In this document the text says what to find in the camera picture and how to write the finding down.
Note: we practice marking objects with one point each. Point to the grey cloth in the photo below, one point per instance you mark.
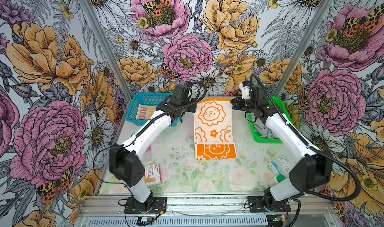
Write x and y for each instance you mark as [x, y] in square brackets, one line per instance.
[263, 131]

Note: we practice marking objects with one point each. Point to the right aluminium frame post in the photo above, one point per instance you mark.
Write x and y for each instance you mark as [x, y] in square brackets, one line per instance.
[303, 43]

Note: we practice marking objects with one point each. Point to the aluminium front rail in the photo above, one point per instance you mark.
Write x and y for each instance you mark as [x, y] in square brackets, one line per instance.
[203, 204]

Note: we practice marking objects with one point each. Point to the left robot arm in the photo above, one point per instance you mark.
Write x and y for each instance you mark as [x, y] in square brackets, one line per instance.
[125, 159]

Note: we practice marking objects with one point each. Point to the aluminium frame post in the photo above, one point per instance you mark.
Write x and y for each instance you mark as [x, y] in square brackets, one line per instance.
[303, 43]
[92, 18]

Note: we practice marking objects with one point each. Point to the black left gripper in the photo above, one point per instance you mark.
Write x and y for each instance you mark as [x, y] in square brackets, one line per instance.
[193, 109]

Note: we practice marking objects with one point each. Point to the teal plastic basket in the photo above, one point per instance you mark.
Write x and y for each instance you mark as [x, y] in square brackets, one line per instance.
[146, 100]

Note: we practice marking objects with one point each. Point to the left aluminium frame post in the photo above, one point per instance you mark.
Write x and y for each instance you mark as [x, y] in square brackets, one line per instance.
[92, 18]

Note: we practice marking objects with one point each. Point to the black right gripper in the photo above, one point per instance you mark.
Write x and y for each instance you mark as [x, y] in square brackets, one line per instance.
[237, 105]

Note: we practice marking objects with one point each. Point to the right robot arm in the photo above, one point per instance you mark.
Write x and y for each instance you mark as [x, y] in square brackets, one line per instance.
[313, 167]

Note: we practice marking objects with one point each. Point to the small green circuit board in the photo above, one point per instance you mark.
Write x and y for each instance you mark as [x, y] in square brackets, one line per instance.
[143, 220]

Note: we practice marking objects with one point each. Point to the bandage box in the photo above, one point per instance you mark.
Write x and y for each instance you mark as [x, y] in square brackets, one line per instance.
[152, 176]

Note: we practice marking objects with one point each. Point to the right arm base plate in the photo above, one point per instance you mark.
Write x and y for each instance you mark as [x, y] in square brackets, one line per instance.
[259, 204]

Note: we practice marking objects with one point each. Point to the green plastic basket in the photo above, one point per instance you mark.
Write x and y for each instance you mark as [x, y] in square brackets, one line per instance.
[256, 137]

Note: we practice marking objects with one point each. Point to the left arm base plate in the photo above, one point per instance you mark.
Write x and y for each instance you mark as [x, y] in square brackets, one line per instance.
[157, 205]

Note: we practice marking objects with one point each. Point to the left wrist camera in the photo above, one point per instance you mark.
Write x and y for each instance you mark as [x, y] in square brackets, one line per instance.
[181, 93]

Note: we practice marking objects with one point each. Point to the orange white towel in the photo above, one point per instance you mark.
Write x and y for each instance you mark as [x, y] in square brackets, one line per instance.
[214, 138]

